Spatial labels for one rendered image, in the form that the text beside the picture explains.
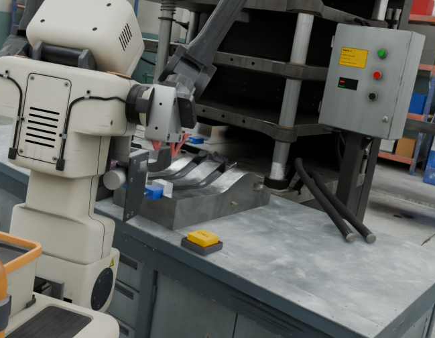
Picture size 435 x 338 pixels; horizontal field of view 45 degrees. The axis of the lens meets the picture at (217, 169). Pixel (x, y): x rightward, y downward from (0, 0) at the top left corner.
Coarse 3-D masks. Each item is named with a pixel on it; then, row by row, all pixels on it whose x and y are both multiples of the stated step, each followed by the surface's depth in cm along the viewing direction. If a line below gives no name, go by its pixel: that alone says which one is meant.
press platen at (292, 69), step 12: (156, 48) 256; (216, 60) 234; (228, 60) 230; (240, 60) 226; (252, 60) 222; (264, 60) 218; (276, 60) 229; (288, 60) 288; (276, 72) 211; (288, 72) 201; (300, 72) 200; (312, 72) 222; (324, 72) 230
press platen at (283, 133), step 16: (208, 96) 285; (224, 96) 298; (240, 96) 312; (208, 112) 239; (224, 112) 234; (240, 112) 237; (256, 112) 246; (272, 112) 256; (304, 112) 278; (256, 128) 224; (272, 128) 210; (288, 128) 206; (304, 128) 229; (320, 128) 241
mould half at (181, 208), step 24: (168, 168) 178; (240, 168) 176; (120, 192) 160; (192, 192) 156; (216, 192) 161; (240, 192) 170; (264, 192) 182; (144, 216) 154; (168, 216) 148; (192, 216) 153; (216, 216) 163
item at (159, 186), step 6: (156, 180) 152; (162, 180) 152; (150, 186) 149; (156, 186) 150; (162, 186) 149; (168, 186) 150; (150, 192) 147; (156, 192) 147; (162, 192) 149; (168, 192) 151; (150, 198) 147; (156, 198) 148
